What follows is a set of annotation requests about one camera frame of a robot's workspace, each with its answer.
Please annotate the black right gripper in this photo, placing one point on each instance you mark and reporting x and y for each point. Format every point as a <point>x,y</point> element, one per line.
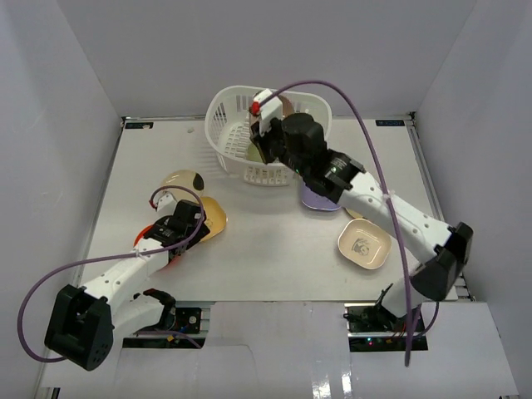
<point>260,142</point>

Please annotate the green square panda plate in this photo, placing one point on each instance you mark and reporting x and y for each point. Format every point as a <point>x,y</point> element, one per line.
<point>252,154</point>

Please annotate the yellow square plate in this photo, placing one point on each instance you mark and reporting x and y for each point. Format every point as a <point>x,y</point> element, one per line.
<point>216,218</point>

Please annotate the brown square panda plate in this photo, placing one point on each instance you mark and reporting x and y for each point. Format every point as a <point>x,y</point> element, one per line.
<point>287,106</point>

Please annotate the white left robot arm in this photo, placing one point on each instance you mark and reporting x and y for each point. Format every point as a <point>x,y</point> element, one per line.
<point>84,319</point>

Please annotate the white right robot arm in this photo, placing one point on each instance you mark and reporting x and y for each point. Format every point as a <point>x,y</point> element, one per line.
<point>441,250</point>

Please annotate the white plastic dish bin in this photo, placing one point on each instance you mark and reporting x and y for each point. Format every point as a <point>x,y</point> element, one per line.
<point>227,130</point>

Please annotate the beige round plate black spot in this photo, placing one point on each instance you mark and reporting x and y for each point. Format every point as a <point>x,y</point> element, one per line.
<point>189,179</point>

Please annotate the purple square panda plate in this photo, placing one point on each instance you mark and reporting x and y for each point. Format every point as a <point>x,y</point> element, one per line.
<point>316,202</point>

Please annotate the beige round floral plate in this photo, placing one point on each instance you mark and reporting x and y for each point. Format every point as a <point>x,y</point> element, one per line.
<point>354,214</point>

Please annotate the orange round plate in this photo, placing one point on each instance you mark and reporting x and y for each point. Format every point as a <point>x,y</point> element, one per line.
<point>155,262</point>

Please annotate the cream square panda plate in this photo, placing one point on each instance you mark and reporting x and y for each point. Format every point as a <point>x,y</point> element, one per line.
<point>364,244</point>

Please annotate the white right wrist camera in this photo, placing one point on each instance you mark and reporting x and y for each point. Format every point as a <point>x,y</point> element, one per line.
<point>262,115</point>

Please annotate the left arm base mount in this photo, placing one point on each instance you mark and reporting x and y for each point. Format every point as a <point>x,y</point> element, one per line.
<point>184,333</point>

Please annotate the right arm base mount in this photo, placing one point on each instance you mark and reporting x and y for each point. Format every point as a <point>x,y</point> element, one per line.
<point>371,328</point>

